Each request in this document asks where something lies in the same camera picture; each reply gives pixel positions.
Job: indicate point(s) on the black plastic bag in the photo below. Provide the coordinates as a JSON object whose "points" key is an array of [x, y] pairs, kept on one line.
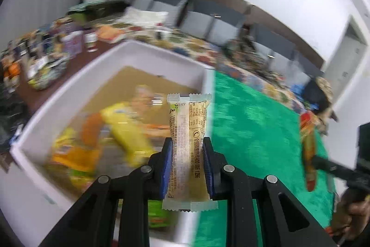
{"points": [[11, 119]]}

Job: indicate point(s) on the silver foil snack bag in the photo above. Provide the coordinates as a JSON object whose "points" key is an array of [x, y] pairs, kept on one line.
{"points": [[47, 74]]}

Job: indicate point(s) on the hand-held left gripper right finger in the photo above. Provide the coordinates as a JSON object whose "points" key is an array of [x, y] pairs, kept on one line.
{"points": [[208, 171]]}

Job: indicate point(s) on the grey cushion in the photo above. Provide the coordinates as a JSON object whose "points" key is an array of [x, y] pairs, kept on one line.
{"points": [[274, 41], [214, 22], [162, 6]]}

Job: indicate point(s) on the camouflage cloth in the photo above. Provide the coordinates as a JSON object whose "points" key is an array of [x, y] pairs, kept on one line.
{"points": [[248, 53]]}

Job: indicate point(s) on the white door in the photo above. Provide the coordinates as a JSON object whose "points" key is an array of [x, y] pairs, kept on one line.
{"points": [[347, 61]]}

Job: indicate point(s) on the person's right hand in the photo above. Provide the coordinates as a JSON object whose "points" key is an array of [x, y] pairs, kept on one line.
{"points": [[351, 218]]}

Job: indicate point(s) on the white jar red label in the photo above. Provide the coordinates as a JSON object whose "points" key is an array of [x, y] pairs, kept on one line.
{"points": [[90, 40]]}

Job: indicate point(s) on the cluster of bottles and jars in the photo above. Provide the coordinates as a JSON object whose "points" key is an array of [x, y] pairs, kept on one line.
{"points": [[34, 44]]}

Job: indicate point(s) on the pale yellow snack packet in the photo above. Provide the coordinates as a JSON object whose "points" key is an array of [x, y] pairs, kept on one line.
{"points": [[188, 142]]}

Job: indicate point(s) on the blue cloth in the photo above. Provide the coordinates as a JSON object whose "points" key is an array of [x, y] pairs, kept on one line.
{"points": [[297, 89]]}

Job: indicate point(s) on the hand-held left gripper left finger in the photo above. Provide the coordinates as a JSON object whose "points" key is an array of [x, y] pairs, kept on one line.
{"points": [[166, 169]]}

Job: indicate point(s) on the dark green bag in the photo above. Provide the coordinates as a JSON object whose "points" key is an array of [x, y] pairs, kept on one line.
{"points": [[95, 7]]}

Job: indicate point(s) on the white box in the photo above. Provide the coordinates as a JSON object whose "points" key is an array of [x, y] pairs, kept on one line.
{"points": [[162, 59]]}

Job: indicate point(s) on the purple box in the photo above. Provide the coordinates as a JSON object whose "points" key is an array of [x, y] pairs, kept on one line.
{"points": [[72, 43]]}

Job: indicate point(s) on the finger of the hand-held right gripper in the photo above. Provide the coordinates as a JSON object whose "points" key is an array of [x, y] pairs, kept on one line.
{"points": [[335, 169]]}

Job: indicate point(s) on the orange book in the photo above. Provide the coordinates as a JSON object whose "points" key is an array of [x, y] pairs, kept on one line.
{"points": [[111, 34]]}

